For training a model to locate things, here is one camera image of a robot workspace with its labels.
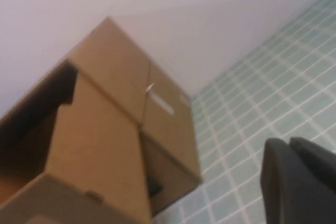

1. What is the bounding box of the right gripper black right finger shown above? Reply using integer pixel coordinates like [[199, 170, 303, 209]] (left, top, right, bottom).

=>
[[288, 136, 336, 195]]

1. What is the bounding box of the green white checked tablecloth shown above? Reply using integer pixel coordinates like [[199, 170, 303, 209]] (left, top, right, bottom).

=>
[[154, 0, 336, 224]]

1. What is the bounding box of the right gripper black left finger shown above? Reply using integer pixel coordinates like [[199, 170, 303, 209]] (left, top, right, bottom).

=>
[[259, 138, 336, 224]]

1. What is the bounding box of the cardboard sleeve resting on tablecloth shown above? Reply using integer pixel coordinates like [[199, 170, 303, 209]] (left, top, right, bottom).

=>
[[138, 61, 203, 183]]

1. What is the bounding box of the cardboard sleeve of handled drawer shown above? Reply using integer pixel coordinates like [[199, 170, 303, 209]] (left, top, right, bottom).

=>
[[65, 16, 152, 128]]

